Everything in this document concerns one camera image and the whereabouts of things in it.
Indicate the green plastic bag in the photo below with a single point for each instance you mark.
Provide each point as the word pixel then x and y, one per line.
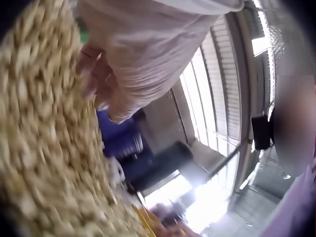
pixel 84 33

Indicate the person's body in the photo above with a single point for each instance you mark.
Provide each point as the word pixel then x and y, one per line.
pixel 293 205

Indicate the blue mesh basket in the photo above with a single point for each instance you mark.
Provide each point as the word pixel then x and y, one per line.
pixel 118 138

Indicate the bright window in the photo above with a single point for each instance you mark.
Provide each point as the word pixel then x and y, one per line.
pixel 217 93

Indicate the person's right hand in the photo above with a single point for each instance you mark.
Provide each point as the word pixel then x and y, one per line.
pixel 172 222

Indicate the pile of garlic on table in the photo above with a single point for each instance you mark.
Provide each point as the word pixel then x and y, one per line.
pixel 44 135

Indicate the person's left hand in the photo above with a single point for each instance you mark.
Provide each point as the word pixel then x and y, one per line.
pixel 148 44

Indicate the person's left fingers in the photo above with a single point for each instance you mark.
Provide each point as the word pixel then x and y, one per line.
pixel 98 79

